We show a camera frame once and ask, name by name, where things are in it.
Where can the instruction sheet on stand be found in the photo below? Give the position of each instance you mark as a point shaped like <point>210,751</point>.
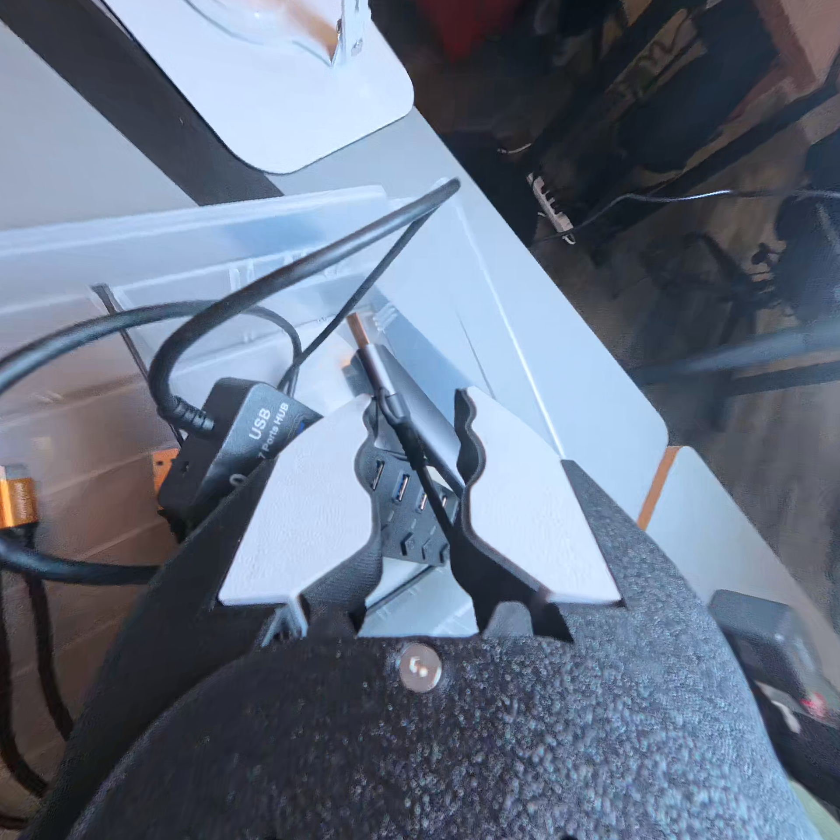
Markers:
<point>295,98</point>

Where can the clear plastic bin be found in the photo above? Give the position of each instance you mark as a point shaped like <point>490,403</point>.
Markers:
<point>164,223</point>

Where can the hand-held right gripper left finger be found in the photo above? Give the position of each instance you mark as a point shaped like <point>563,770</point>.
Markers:
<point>295,518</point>

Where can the black tape strip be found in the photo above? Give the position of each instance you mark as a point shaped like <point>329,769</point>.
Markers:
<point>151,98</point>

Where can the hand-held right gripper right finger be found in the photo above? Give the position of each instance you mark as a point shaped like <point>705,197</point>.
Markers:
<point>538,518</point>

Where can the black multi-port USB hub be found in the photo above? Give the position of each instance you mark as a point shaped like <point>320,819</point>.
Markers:
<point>243,426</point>

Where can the black device with red button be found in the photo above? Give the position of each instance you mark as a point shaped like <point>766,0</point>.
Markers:
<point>774,656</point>

